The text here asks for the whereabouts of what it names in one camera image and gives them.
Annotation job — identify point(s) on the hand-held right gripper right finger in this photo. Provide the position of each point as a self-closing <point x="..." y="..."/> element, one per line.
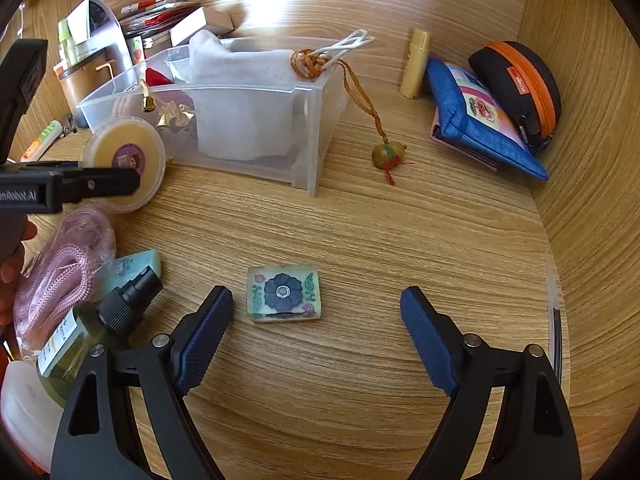
<point x="427" y="340"/>

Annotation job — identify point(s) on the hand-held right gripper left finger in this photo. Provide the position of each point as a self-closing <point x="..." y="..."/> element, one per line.
<point x="205" y="340"/>

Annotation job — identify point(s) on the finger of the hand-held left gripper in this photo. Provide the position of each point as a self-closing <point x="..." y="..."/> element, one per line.
<point x="100" y="185"/>

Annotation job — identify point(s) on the cream round jar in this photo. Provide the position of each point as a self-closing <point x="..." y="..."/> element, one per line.
<point x="125" y="145"/>

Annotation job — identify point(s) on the light blue small box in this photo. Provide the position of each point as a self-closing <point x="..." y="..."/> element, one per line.
<point x="135" y="265"/>

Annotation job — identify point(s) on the floral square tile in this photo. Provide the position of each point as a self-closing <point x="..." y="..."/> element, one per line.
<point x="285" y="292"/>

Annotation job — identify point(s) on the gold bow bell ornament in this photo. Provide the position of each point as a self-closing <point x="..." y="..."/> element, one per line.
<point x="175" y="117"/>

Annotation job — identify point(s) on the green glass spray bottle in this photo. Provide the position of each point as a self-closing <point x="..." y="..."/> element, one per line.
<point x="75" y="345"/>

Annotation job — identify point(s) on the white jar lid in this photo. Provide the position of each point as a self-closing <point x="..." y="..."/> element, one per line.
<point x="25" y="410"/>

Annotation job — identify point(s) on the clear plastic bin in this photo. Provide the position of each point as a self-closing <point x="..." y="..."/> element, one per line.
<point x="320" y="125"/>

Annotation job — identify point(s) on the wooden desktop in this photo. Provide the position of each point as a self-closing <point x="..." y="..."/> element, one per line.
<point x="375" y="240"/>

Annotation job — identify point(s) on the person's left hand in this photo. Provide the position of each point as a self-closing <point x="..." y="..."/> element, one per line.
<point x="10" y="272"/>

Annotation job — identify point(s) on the green orange tube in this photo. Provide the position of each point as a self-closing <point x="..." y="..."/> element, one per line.
<point x="42" y="140"/>

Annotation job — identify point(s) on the metal nail clipper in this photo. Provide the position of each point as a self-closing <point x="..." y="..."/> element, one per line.
<point x="70" y="127"/>

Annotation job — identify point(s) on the brown ceramic mug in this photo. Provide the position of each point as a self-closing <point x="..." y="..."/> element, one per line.
<point x="85" y="87"/>

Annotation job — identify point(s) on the fruit print book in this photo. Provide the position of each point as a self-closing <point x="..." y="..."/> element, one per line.
<point x="137" y="50"/>

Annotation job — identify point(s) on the grey desk organiser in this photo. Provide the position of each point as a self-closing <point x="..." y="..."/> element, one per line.
<point x="107" y="30"/>

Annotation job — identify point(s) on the stack of books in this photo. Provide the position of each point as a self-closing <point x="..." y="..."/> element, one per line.
<point x="150" y="22"/>

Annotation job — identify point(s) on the red white pen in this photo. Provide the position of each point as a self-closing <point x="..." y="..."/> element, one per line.
<point x="145" y="6"/>

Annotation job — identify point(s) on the small white box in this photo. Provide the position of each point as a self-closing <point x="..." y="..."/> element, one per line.
<point x="200" y="25"/>

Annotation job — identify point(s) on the pink wallet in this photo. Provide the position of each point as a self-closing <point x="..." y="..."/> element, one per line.
<point x="465" y="152"/>

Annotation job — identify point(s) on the blue patchwork pouch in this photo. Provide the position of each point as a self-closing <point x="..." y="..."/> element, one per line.
<point x="480" y="125"/>

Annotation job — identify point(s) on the yellow bottle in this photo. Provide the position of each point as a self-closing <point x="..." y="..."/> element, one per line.
<point x="415" y="70"/>

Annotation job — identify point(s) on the black orange zip case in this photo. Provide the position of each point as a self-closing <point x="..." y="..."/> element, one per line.
<point x="520" y="75"/>

